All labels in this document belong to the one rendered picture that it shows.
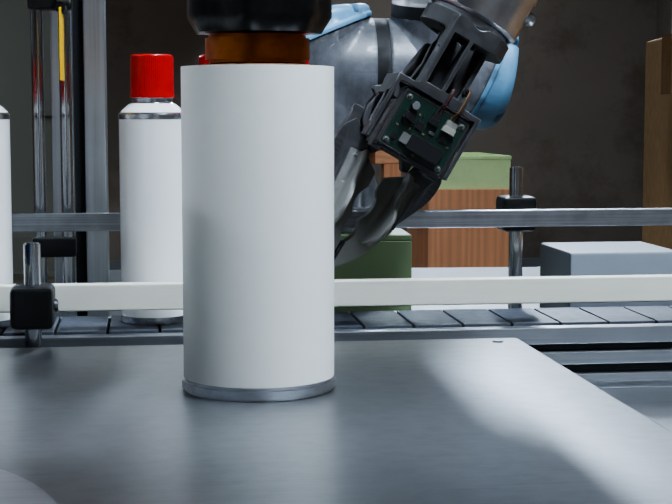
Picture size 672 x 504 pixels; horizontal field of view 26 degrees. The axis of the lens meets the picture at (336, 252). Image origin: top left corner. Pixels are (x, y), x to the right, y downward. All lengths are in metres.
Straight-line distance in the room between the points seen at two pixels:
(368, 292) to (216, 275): 0.30
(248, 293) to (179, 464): 0.16
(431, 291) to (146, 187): 0.23
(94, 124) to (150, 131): 0.15
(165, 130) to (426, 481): 0.52
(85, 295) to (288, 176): 0.32
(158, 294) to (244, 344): 0.28
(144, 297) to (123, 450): 0.39
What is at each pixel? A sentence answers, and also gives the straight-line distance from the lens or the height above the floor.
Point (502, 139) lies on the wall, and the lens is 9.68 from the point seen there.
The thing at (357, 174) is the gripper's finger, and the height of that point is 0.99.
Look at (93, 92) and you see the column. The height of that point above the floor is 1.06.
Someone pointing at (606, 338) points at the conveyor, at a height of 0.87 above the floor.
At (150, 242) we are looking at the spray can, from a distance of 1.11.
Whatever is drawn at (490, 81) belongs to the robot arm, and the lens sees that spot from 1.49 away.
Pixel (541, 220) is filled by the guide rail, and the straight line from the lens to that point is 1.20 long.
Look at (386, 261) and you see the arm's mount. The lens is 1.45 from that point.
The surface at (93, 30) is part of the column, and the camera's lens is 1.25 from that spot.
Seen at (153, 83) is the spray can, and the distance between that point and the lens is 1.11.
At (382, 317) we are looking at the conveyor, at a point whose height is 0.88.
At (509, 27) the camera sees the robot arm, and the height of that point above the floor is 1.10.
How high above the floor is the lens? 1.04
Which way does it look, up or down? 5 degrees down
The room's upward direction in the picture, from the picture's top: straight up
